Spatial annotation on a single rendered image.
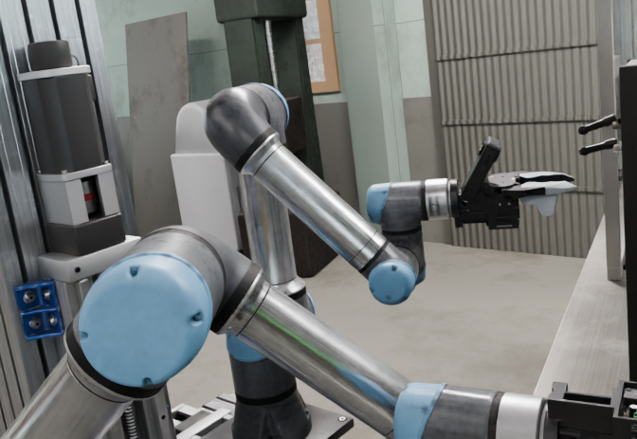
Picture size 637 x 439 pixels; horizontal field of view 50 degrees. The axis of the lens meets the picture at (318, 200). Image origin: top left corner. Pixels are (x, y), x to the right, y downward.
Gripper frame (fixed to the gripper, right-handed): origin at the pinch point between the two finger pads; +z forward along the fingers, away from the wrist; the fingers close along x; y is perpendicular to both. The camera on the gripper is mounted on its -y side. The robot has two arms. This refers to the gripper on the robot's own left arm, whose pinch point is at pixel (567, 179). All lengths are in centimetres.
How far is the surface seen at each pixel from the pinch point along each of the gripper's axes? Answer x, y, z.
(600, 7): -44, -23, 12
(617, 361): 6.1, 33.1, 6.9
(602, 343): -1.4, 34.1, 5.4
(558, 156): -322, 101, 24
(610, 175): -38.5, 13.8, 12.8
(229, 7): -312, -20, -173
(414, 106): -376, 72, -70
